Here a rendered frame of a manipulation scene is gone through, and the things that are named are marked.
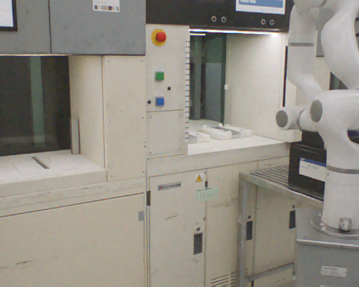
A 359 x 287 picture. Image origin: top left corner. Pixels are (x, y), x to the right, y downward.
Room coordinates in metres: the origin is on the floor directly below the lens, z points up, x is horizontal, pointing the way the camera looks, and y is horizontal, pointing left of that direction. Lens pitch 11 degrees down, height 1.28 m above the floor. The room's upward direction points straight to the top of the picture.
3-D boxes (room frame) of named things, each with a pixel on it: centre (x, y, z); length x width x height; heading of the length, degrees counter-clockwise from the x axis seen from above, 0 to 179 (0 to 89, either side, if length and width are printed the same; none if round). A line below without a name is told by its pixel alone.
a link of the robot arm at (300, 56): (1.55, -0.46, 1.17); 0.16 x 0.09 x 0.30; 30
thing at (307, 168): (1.71, -0.66, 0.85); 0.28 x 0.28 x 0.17; 30
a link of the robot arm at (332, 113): (1.27, -0.49, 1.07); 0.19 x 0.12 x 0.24; 104
